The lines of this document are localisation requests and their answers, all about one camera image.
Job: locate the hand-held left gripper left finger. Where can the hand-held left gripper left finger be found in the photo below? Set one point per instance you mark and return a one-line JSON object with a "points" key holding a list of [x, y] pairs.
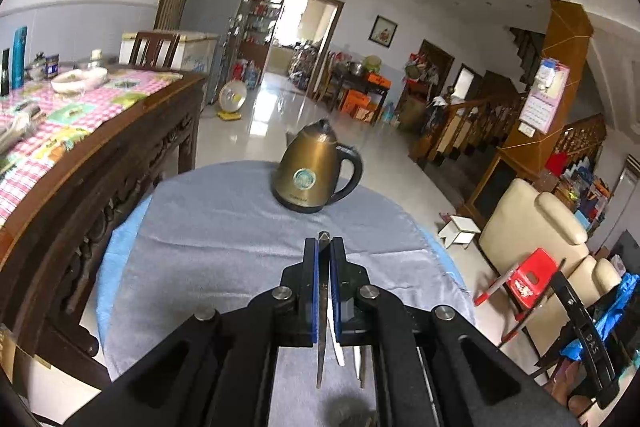
{"points": [[314, 297]]}

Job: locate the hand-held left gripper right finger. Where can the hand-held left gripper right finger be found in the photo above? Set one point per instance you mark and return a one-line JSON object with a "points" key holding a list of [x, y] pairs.
{"points": [[334, 297]]}

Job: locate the metal knife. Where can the metal knife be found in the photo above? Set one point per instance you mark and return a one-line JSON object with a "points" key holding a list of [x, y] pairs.
{"points": [[322, 357]]}

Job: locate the blue plastic bag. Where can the blue plastic bag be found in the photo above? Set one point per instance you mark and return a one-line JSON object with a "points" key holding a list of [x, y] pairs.
{"points": [[627, 302]]}

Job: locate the red plastic chair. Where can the red plastic chair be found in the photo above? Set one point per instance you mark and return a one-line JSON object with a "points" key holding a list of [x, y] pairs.
{"points": [[530, 277]]}

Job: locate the grey table cloth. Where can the grey table cloth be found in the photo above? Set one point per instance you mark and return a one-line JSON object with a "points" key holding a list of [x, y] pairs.
{"points": [[225, 232]]}

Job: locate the cream leather armchair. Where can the cream leather armchair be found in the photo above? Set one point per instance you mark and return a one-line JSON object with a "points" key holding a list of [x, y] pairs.
{"points": [[540, 232]]}

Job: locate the bronze electric kettle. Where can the bronze electric kettle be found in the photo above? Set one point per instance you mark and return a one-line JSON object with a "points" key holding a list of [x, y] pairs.
{"points": [[317, 167]]}

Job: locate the small white stool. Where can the small white stool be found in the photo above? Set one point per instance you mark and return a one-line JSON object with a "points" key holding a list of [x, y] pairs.
{"points": [[459, 231]]}

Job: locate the shelf of colourful goods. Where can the shelf of colourful goods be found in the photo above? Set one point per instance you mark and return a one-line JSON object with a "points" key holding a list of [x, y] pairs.
{"points": [[585, 194]]}

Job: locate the clear water jug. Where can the clear water jug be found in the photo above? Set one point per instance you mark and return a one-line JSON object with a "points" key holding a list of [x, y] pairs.
{"points": [[388, 113]]}

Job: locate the orange cardboard box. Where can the orange cardboard box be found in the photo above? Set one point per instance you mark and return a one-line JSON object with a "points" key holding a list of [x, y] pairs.
{"points": [[357, 103]]}

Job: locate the light blue table cover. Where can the light blue table cover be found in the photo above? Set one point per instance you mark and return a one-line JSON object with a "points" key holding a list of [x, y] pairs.
{"points": [[107, 277]]}

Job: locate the round yellow fan heater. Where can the round yellow fan heater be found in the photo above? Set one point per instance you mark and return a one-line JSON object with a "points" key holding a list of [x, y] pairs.
{"points": [[232, 99]]}

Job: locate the wooden side table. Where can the wooden side table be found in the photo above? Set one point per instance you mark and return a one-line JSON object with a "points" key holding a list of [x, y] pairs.
{"points": [[357, 82]]}

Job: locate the wooden stair railing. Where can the wooden stair railing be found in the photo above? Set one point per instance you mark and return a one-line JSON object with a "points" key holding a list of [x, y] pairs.
{"points": [[465, 122]]}

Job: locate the carved wooden table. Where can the carved wooden table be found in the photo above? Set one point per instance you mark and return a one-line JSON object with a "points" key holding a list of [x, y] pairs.
{"points": [[100, 207]]}

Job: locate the white chest freezer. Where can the white chest freezer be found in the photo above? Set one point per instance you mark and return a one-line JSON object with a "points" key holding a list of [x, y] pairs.
{"points": [[200, 52]]}

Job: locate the shelf of bottles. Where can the shelf of bottles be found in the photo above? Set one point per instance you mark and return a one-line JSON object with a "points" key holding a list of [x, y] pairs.
{"points": [[257, 12]]}

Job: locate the wooden chair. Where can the wooden chair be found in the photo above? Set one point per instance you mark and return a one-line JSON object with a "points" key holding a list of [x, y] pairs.
{"points": [[152, 49]]}

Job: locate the pink checkered tablecloth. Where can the pink checkered tablecloth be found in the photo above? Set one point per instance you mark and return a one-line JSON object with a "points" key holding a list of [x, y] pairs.
{"points": [[75, 117]]}

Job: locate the grey refrigerator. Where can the grey refrigerator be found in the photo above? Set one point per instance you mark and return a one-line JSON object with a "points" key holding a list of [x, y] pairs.
{"points": [[215, 2]]}

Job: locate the white bowl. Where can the white bowl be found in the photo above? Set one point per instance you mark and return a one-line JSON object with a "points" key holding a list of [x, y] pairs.
{"points": [[80, 79]]}

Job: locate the wooden pillar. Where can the wooden pillar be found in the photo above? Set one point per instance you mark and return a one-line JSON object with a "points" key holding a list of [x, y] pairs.
{"points": [[570, 27]]}

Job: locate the small pale bottle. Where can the small pale bottle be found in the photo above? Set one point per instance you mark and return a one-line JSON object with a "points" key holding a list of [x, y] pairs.
{"points": [[95, 59]]}

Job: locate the small dark jar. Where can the small dark jar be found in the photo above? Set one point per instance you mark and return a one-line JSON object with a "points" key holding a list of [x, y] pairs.
{"points": [[51, 67]]}

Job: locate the glass jar with lid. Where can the glass jar with lid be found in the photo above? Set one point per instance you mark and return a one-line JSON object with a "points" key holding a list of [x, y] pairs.
{"points": [[36, 67]]}

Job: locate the teal bottle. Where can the teal bottle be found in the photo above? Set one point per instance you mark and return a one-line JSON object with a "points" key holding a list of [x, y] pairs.
{"points": [[19, 57]]}

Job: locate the black bottle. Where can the black bottle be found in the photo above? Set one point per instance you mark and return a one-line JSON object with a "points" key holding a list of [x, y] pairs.
{"points": [[5, 72]]}

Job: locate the wall calendar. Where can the wall calendar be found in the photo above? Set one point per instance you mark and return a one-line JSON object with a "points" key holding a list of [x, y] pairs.
{"points": [[545, 92]]}

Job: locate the framed wall picture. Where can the framed wall picture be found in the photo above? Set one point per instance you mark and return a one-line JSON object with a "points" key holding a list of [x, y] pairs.
{"points": [[383, 29]]}

